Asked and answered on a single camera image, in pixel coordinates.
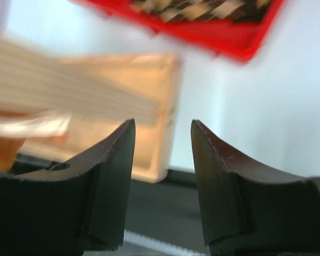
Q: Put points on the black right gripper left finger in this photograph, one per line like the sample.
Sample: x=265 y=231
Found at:
x=75 y=206

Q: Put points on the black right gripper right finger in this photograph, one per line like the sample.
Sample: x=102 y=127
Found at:
x=249 y=208

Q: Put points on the orange and cream sock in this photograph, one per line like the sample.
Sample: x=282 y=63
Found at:
x=16 y=128

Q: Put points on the wooden rack with tray base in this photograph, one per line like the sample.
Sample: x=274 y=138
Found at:
x=99 y=92

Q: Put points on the red plastic tray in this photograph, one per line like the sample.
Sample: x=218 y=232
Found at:
x=239 y=41

